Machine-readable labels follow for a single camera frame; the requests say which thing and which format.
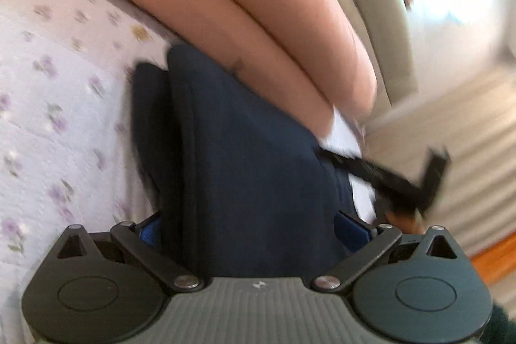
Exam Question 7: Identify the navy striped track pants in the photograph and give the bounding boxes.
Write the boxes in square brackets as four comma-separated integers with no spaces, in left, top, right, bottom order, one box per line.
[131,44,358,279]

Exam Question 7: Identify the beige striped rug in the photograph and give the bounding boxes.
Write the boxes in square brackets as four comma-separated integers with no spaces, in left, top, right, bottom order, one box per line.
[366,65,515,256]

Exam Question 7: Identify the floral white bedspread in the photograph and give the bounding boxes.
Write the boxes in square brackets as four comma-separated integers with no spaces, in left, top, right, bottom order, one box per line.
[1,0,176,343]

